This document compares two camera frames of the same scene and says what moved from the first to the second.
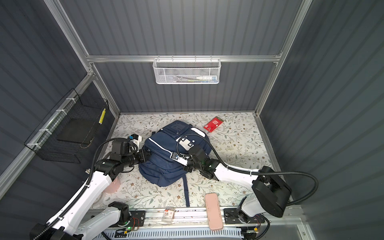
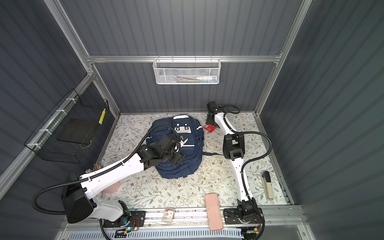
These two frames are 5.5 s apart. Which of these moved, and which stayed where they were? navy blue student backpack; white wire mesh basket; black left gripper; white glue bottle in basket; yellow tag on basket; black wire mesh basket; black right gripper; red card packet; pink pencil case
Moved: black right gripper; black left gripper; navy blue student backpack
Stayed: red card packet; white glue bottle in basket; black wire mesh basket; white wire mesh basket; yellow tag on basket; pink pencil case
